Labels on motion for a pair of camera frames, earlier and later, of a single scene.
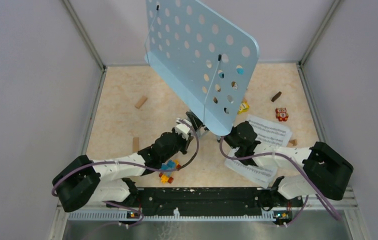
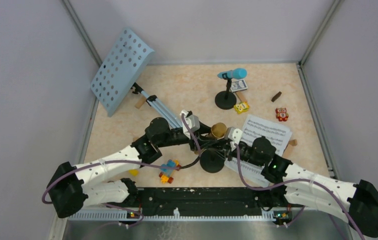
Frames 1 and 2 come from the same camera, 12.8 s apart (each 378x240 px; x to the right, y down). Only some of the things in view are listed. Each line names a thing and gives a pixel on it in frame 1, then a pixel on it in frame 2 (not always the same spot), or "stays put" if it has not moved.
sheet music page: x=269 y=133 stays put
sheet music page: x=260 y=176 stays put
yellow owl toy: x=243 y=108 stays put
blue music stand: x=207 y=58 -> x=118 y=75
